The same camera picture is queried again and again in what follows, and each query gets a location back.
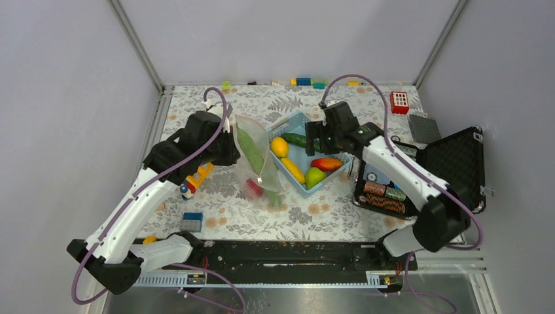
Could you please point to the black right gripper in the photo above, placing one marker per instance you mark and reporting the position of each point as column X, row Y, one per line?
column 317, row 129

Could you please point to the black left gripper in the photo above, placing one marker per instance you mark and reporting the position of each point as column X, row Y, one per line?
column 233, row 154

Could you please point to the yellow lemon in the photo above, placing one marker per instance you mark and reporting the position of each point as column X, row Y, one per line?
column 279, row 147

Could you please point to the clear pink zip top bag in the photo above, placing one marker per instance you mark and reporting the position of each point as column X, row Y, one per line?
column 259, row 134

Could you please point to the yellow corn cob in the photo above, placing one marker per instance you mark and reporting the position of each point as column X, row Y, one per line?
column 294, row 170

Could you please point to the green apple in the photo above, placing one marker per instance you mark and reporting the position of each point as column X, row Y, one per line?
column 314, row 176

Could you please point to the red apple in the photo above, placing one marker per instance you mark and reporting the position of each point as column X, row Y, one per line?
column 252, row 190

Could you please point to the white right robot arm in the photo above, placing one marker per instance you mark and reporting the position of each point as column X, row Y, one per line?
column 442, row 215

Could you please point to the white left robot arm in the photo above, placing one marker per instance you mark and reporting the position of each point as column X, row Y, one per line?
column 110, row 254

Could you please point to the dark green cucumber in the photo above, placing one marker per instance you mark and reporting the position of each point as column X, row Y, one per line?
column 299, row 141

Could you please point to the light blue plastic basket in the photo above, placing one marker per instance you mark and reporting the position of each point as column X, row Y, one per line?
column 295, row 123

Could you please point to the red orange mango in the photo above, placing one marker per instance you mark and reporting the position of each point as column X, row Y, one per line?
column 327, row 164

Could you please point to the yellow toy truck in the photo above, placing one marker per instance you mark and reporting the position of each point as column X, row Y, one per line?
column 192, row 183

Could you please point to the blue building block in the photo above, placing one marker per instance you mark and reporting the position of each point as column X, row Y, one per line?
column 193, row 216

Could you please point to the grey building block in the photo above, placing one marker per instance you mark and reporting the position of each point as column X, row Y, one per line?
column 192, row 226

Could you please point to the red window block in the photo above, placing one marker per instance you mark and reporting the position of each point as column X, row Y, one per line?
column 399, row 102

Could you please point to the green patterned roll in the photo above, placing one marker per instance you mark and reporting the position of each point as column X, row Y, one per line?
column 395, row 194

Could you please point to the grey building baseplate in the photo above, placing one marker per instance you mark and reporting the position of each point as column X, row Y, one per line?
column 424, row 130

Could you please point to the small yellow toy piece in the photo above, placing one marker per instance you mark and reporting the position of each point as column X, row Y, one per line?
column 149, row 240

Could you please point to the brown patterned roll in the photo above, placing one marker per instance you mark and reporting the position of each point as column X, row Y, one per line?
column 374, row 195

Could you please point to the black open carrying case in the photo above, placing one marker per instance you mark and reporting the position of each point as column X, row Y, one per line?
column 458, row 159

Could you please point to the blue block at wall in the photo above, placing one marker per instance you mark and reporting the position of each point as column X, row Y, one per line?
column 303, row 81

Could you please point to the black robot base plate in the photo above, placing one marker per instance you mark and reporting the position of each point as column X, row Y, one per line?
column 297, row 262

